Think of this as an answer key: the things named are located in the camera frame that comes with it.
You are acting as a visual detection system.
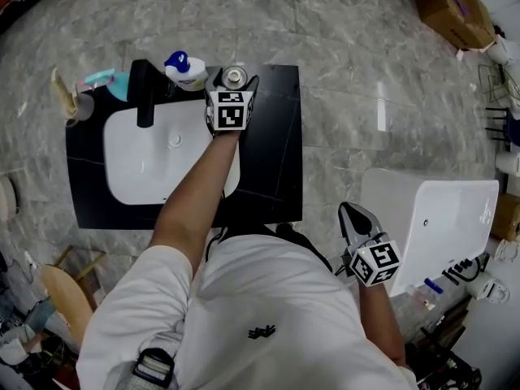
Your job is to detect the cardboard box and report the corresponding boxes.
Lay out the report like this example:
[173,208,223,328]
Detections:
[413,0,497,51]

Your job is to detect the round beige robot vacuum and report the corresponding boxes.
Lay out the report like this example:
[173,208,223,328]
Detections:
[0,174,20,223]

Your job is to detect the black sink countertop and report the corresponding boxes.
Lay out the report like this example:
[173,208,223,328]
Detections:
[65,63,304,232]

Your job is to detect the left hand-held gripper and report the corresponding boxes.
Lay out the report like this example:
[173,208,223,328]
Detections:
[204,67,261,132]

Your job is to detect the black faucet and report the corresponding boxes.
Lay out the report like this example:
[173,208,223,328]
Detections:
[126,58,172,129]

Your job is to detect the teal spray bottle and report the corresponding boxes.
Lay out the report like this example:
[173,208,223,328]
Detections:
[82,67,132,102]

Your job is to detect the white soap pump bottle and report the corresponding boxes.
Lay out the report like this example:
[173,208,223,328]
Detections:
[163,50,210,93]

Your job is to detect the white bathtub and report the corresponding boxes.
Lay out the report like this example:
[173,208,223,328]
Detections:
[360,167,501,298]

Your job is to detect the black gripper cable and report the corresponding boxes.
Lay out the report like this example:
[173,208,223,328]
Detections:
[204,188,229,260]

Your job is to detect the small metal-lidded jar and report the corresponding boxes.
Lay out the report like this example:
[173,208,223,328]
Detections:
[222,66,250,89]

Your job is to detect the person's right forearm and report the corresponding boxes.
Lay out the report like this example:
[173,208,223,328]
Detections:
[357,278,408,367]

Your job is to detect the person's left forearm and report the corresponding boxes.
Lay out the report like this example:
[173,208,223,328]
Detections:
[147,129,242,276]

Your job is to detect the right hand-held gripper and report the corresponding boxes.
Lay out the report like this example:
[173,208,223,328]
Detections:
[337,201,403,288]

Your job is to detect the white sink basin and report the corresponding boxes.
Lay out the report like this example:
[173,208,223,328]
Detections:
[102,98,241,206]

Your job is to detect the black hose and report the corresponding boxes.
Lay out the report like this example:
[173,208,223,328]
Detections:
[442,255,483,287]

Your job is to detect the person's white shirt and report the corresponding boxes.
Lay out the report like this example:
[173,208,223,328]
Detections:
[76,233,420,390]

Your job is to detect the wooden stool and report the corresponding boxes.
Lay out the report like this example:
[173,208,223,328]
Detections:
[39,245,107,341]

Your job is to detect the grey shoulder strap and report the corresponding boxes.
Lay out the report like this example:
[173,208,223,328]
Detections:
[131,347,176,390]

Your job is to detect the wire frame basket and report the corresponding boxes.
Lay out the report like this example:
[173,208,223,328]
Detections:
[478,63,514,106]

